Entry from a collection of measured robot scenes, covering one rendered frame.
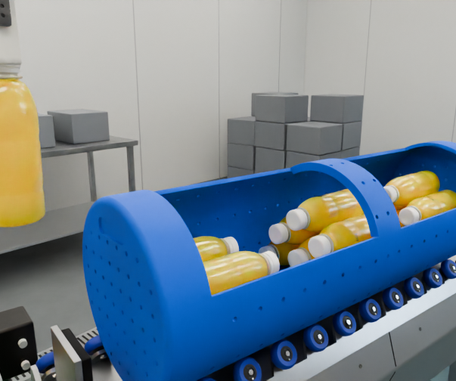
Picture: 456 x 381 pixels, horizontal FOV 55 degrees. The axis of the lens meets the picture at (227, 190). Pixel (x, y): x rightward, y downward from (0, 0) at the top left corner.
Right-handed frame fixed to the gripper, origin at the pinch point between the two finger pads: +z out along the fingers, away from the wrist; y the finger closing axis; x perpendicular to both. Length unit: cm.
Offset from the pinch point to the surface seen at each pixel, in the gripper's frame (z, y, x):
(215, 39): -35, 374, -301
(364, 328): 50, -10, -54
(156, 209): 21.1, -3.9, -15.4
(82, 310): 143, 193, -67
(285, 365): 48, -11, -33
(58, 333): 38.3, 3.8, -3.8
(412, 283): 46, -10, -71
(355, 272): 35, -13, -45
